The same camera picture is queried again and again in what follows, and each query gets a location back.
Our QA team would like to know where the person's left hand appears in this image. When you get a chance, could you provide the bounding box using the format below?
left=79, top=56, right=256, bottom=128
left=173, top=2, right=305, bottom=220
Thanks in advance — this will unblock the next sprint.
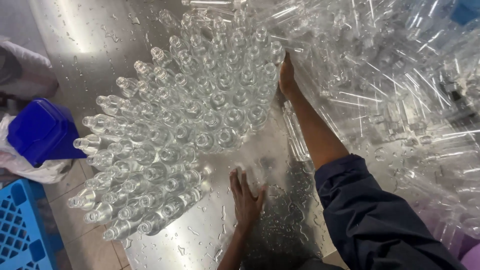
left=229, top=168, right=266, bottom=234

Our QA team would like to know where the person's right hand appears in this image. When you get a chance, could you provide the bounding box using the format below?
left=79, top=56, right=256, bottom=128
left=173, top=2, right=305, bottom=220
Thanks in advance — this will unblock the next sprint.
left=279, top=52, right=301, bottom=101

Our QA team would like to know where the clear plastic bottle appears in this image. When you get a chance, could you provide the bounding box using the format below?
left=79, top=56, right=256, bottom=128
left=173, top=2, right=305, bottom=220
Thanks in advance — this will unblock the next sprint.
left=282, top=100, right=315, bottom=163

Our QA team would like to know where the large clear bag of bottles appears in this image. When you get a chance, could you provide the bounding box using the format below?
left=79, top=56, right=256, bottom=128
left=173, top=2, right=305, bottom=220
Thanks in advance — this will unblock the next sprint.
left=244, top=0, right=480, bottom=241

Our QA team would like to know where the group of standing clear bottles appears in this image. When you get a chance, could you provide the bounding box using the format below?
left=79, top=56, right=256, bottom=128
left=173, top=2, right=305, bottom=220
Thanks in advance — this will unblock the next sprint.
left=67, top=7, right=287, bottom=242

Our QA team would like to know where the dark navy jacket sleeve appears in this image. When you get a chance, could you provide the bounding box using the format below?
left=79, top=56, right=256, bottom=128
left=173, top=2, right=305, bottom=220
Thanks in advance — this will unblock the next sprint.
left=300, top=154, right=467, bottom=270

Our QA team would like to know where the blue plastic container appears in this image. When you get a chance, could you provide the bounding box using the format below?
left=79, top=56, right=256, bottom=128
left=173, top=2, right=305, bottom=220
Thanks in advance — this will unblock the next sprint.
left=449, top=0, right=480, bottom=26

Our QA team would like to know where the blue plastic bin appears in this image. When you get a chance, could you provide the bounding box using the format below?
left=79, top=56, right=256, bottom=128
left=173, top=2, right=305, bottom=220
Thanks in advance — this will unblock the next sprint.
left=7, top=98, right=88, bottom=168

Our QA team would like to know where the white cloth sack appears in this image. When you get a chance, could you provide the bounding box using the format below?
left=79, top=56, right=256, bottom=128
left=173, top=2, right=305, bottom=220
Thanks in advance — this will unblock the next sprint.
left=0, top=37, right=59, bottom=101

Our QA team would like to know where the white plastic bag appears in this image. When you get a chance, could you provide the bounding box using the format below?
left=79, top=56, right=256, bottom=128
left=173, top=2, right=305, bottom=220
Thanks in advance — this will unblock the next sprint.
left=0, top=113, right=74, bottom=185

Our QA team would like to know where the blue plastic crate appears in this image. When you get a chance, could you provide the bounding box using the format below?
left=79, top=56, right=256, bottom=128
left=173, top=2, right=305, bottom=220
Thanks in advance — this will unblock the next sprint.
left=0, top=178, right=58, bottom=270

